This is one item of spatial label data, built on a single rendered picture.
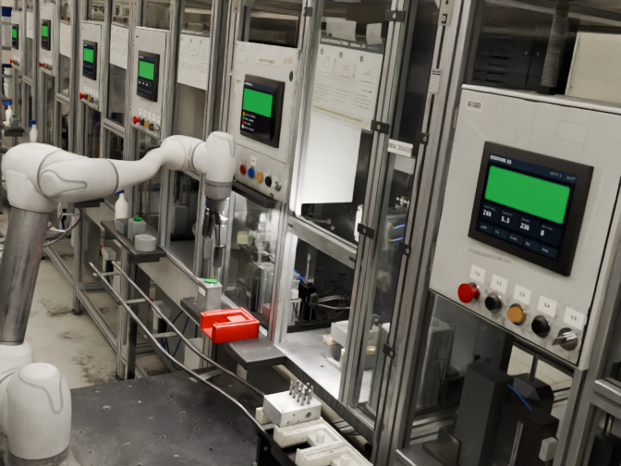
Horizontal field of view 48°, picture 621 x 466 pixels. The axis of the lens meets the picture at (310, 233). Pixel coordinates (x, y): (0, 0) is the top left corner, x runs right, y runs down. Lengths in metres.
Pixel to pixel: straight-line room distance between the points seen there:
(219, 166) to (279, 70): 0.36
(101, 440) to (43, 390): 0.32
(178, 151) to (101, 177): 0.48
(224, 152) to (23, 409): 0.95
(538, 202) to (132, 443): 1.36
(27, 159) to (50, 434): 0.72
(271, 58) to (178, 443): 1.19
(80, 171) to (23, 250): 0.29
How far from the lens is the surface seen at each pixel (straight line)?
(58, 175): 1.85
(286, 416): 1.87
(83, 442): 2.18
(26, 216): 2.01
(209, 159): 2.26
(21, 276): 2.04
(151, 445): 2.16
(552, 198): 1.33
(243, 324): 2.26
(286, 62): 2.13
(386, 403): 1.81
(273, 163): 2.17
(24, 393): 1.95
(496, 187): 1.41
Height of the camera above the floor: 1.85
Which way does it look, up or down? 15 degrees down
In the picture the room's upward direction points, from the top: 7 degrees clockwise
